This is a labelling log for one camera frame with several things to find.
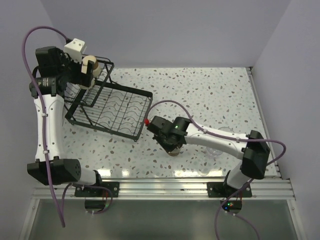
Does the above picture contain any beige cup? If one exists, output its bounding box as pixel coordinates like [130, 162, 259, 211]
[81, 55, 102, 87]
[168, 148, 181, 157]
[79, 85, 92, 90]

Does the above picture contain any clear plastic cup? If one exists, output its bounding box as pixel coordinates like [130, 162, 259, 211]
[218, 126, 234, 133]
[206, 148, 223, 158]

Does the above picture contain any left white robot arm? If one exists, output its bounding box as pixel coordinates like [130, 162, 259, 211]
[27, 41, 104, 197]

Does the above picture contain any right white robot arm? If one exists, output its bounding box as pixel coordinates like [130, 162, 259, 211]
[145, 116, 270, 197]

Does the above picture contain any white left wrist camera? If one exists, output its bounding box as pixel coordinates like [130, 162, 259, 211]
[63, 38, 87, 63]

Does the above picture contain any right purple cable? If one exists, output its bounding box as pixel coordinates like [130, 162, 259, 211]
[144, 100, 286, 240]

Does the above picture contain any purple cable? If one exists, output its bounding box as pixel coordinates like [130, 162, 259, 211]
[144, 100, 286, 240]
[21, 26, 112, 228]

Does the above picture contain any black wire dish rack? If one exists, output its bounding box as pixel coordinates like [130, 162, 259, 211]
[64, 57, 153, 141]

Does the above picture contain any aluminium mounting rail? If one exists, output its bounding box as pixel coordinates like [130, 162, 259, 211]
[32, 177, 295, 200]

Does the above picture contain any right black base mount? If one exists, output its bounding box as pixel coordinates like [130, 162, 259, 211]
[206, 181, 253, 198]

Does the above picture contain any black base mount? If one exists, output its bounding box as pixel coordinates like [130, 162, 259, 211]
[73, 181, 120, 198]
[206, 181, 253, 198]

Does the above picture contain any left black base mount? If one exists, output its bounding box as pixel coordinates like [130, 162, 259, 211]
[73, 181, 120, 198]

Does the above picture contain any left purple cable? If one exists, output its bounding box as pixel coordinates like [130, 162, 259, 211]
[21, 26, 112, 228]

